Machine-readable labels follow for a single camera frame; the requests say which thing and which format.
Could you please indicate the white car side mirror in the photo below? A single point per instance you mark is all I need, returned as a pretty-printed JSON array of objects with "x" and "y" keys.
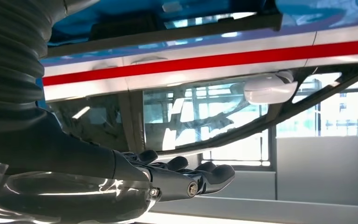
[{"x": 268, "y": 89}]

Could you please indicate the white car with red stripe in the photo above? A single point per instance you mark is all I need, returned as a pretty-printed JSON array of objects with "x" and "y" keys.
[{"x": 197, "y": 61}]

